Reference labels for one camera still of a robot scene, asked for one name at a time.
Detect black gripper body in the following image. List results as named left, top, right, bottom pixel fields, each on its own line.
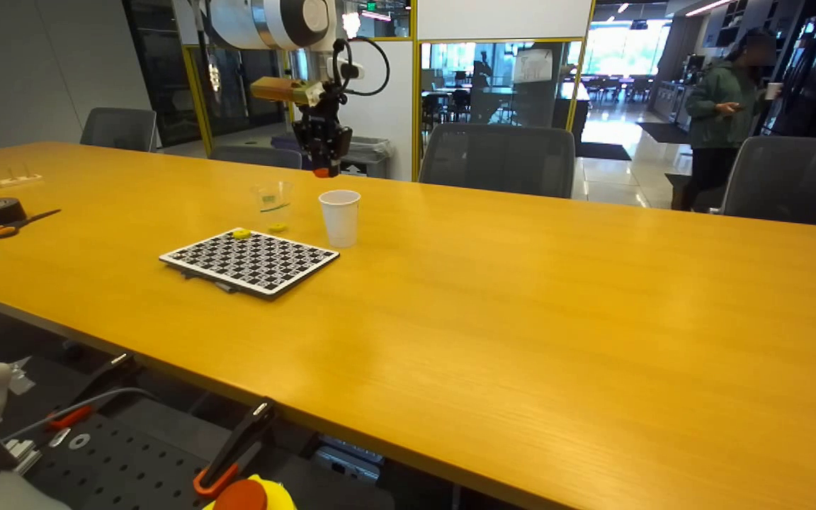
left=293, top=88, right=356, bottom=159

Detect white paper cup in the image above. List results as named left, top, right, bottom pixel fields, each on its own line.
left=317, top=188, right=364, bottom=252

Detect clear plastic cup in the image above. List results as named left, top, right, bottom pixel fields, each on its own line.
left=256, top=180, right=296, bottom=239

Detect dark blue waste bin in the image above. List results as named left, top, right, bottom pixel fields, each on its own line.
left=265, top=130, right=305, bottom=173

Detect grey waste bin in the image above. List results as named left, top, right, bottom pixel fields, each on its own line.
left=346, top=136, right=397, bottom=183

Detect black white checkerboard marker board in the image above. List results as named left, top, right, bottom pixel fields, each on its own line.
left=160, top=227, right=344, bottom=302

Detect dark grey office chair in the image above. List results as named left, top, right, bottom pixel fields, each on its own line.
left=76, top=106, right=166, bottom=154
left=419, top=122, right=582, bottom=203
left=717, top=135, right=816, bottom=234

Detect yellow framed glass partition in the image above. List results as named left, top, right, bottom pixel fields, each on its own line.
left=122, top=0, right=602, bottom=184

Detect yellow red emergency stop button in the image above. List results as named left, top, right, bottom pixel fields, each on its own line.
left=203, top=475, right=300, bottom=510

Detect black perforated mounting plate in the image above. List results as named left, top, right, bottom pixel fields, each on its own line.
left=10, top=353, right=402, bottom=510

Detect person in dark jacket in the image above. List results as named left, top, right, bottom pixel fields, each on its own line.
left=669, top=25, right=785, bottom=212

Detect black looped cable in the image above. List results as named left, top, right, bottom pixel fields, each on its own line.
left=333, top=34, right=395, bottom=103

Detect black clamp with orange handle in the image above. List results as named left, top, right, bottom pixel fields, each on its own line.
left=190, top=399, right=278, bottom=501

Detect orange handled scissors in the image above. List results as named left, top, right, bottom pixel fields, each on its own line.
left=0, top=207, right=62, bottom=242

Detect red handled tool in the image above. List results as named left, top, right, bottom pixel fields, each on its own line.
left=42, top=407, right=99, bottom=438

